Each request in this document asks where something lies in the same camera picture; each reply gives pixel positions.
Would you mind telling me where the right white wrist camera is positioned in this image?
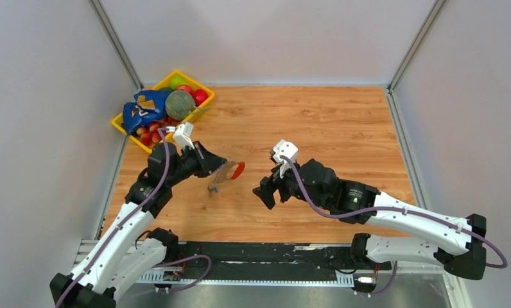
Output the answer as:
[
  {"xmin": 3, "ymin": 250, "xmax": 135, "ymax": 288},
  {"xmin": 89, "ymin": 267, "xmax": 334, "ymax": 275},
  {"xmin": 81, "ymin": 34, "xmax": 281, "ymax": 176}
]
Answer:
[{"xmin": 270, "ymin": 139, "xmax": 299, "ymax": 178}]

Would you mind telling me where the right frame post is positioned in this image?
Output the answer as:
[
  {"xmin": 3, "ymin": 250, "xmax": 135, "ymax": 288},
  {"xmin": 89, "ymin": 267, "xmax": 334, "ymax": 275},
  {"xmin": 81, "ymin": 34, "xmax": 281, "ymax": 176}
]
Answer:
[{"xmin": 388, "ymin": 0, "xmax": 448, "ymax": 92}]

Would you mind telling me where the red tomato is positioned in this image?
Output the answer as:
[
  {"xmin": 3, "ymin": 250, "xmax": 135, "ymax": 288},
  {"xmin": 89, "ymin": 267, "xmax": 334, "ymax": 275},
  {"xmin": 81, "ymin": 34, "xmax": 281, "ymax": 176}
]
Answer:
[{"xmin": 192, "ymin": 89, "xmax": 209, "ymax": 107}]

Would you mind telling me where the blue snack bag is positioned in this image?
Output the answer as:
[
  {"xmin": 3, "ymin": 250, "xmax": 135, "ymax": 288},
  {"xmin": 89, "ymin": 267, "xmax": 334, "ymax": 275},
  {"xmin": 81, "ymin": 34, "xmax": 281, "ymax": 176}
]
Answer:
[{"xmin": 122, "ymin": 90, "xmax": 173, "ymax": 135}]

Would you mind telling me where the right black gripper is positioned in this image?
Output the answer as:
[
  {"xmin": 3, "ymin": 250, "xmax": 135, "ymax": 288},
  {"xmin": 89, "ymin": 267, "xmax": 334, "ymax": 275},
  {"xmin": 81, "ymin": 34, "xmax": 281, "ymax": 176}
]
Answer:
[{"xmin": 253, "ymin": 158, "xmax": 330, "ymax": 211}]

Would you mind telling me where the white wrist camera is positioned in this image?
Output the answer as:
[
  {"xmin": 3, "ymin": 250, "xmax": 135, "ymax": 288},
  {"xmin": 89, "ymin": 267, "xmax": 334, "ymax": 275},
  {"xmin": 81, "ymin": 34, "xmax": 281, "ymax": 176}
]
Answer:
[
  {"xmin": 166, "ymin": 121, "xmax": 195, "ymax": 150},
  {"xmin": 270, "ymin": 139, "xmax": 299, "ymax": 178}
]

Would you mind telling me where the metal key holder red handle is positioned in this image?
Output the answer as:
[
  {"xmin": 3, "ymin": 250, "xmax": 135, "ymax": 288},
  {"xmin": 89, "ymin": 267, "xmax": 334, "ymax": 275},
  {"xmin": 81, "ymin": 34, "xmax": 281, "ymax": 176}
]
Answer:
[{"xmin": 207, "ymin": 161, "xmax": 245, "ymax": 191}]

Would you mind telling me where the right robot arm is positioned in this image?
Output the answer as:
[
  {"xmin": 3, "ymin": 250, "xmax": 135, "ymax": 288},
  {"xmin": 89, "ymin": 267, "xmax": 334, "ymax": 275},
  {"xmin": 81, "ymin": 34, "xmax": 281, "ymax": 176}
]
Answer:
[{"xmin": 253, "ymin": 159, "xmax": 487, "ymax": 280}]

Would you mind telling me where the frame post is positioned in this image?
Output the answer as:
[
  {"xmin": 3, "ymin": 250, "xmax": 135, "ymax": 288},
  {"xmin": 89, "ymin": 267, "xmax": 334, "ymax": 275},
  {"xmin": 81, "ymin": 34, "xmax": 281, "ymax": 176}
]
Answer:
[
  {"xmin": 388, "ymin": 0, "xmax": 448, "ymax": 92},
  {"xmin": 88, "ymin": 0, "xmax": 144, "ymax": 90}
]

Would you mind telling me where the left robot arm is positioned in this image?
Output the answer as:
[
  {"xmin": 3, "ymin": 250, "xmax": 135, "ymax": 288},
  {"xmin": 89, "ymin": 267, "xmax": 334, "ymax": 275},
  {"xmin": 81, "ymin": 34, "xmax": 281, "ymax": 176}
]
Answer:
[{"xmin": 49, "ymin": 141, "xmax": 228, "ymax": 307}]

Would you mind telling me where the green apple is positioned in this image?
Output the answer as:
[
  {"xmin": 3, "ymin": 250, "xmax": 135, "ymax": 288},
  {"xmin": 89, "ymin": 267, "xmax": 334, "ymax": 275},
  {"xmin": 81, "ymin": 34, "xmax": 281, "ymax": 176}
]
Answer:
[{"xmin": 169, "ymin": 74, "xmax": 187, "ymax": 90}]

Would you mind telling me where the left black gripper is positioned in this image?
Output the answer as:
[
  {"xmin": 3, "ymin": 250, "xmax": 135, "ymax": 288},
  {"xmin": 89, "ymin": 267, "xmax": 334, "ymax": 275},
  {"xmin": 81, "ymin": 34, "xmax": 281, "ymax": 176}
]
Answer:
[{"xmin": 166, "ymin": 140, "xmax": 227, "ymax": 187}]

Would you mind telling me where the green melon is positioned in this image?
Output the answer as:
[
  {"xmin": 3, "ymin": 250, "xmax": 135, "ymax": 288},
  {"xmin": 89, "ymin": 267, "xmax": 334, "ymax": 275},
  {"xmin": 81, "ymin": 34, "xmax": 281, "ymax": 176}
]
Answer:
[{"xmin": 165, "ymin": 90, "xmax": 196, "ymax": 121}]

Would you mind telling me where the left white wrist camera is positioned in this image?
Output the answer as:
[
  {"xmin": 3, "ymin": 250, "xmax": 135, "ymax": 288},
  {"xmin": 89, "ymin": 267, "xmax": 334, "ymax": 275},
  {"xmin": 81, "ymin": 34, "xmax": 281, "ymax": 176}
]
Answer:
[{"xmin": 166, "ymin": 121, "xmax": 195, "ymax": 150}]

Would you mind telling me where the red apple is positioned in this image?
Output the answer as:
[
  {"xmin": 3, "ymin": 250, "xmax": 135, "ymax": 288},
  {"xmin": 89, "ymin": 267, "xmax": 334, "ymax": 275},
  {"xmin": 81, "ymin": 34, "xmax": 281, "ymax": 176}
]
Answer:
[{"xmin": 176, "ymin": 84, "xmax": 193, "ymax": 95}]

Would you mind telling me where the left frame post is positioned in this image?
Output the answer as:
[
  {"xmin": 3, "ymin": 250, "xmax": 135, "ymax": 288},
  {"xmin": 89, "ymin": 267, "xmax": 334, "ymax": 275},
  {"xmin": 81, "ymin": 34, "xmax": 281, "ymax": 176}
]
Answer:
[{"xmin": 88, "ymin": 0, "xmax": 144, "ymax": 90}]

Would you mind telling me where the bunch of red cherries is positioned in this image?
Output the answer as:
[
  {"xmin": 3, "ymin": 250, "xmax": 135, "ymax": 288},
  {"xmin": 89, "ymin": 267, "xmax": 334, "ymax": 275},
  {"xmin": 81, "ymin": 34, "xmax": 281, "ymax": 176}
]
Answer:
[{"xmin": 134, "ymin": 118, "xmax": 179, "ymax": 146}]

